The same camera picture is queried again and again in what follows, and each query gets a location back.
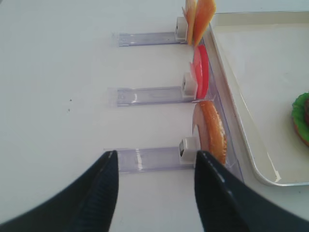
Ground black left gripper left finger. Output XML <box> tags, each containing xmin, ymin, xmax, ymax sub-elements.
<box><xmin>0</xmin><ymin>151</ymin><xmax>119</xmax><ymax>232</ymax></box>

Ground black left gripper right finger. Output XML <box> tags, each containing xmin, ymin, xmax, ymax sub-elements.
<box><xmin>194</xmin><ymin>151</ymin><xmax>309</xmax><ymax>232</ymax></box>

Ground orange cheese slice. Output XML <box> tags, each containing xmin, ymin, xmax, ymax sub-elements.
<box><xmin>193</xmin><ymin>0</ymin><xmax>216</xmax><ymax>47</ymax></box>
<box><xmin>182</xmin><ymin>0</ymin><xmax>197</xmax><ymax>45</ymax></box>

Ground bread bun slice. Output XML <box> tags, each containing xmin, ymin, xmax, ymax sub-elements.
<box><xmin>192</xmin><ymin>101</ymin><xmax>227</xmax><ymax>165</ymax></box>

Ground green lettuce on burger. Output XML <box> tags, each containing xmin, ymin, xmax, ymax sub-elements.
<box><xmin>291</xmin><ymin>91</ymin><xmax>309</xmax><ymax>138</ymax></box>

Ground red tomato slice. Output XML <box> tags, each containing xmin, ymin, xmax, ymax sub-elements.
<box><xmin>191</xmin><ymin>44</ymin><xmax>210</xmax><ymax>100</ymax></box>

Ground clear left food rack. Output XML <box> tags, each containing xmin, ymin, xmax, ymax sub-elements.
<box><xmin>103</xmin><ymin>30</ymin><xmax>244</xmax><ymax>183</ymax></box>

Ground white pusher block near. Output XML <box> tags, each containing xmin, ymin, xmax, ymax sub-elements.
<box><xmin>179</xmin><ymin>137</ymin><xmax>200</xmax><ymax>165</ymax></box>

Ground white pusher block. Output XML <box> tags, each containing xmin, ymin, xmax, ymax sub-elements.
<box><xmin>182</xmin><ymin>72</ymin><xmax>197</xmax><ymax>99</ymax></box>
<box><xmin>175</xmin><ymin>17</ymin><xmax>188</xmax><ymax>41</ymax></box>
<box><xmin>179</xmin><ymin>137</ymin><xmax>200</xmax><ymax>165</ymax></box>

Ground bottom bun on tray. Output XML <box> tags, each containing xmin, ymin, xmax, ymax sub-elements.
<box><xmin>293</xmin><ymin>118</ymin><xmax>309</xmax><ymax>146</ymax></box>

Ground white pusher block middle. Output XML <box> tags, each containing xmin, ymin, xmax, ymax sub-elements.
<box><xmin>182</xmin><ymin>72</ymin><xmax>197</xmax><ymax>99</ymax></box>

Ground white serving tray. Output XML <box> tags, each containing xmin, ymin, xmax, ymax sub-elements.
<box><xmin>210</xmin><ymin>11</ymin><xmax>309</xmax><ymax>186</ymax></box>

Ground white pusher block far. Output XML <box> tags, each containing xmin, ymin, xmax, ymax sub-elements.
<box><xmin>175</xmin><ymin>17</ymin><xmax>188</xmax><ymax>41</ymax></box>

